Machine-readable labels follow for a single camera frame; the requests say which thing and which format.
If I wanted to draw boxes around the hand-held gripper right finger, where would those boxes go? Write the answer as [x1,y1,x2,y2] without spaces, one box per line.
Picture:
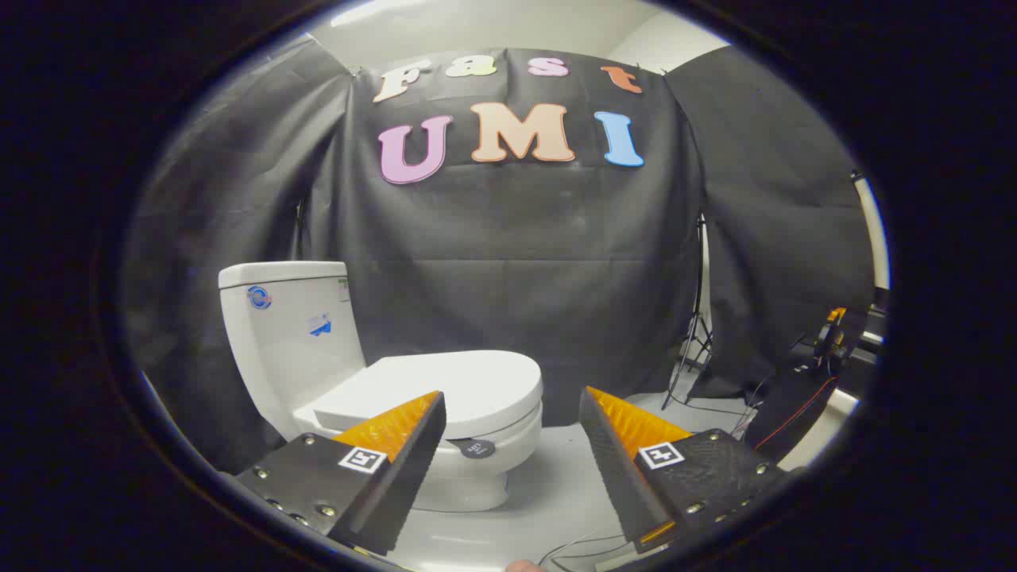
[578,386,787,555]

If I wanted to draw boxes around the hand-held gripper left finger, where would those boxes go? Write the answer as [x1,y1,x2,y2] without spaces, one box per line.
[234,389,447,557]

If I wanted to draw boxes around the white toilet lid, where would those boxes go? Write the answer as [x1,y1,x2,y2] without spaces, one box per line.
[314,350,544,460]

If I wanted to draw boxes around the white ceramic toilet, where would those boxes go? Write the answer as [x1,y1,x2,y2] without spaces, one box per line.
[218,261,544,513]

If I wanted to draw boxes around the black light stand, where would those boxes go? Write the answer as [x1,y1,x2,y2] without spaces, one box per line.
[663,211,716,410]

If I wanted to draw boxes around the black backdrop cloth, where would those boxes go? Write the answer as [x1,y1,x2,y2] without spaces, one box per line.
[123,36,875,477]

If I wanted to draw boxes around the orange and black device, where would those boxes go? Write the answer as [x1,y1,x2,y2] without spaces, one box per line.
[810,306,851,374]

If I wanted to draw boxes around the white cable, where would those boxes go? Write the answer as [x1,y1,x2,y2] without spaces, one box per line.
[539,531,630,570]

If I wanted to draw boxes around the red cable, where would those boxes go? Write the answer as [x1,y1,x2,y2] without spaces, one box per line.
[755,376,840,452]

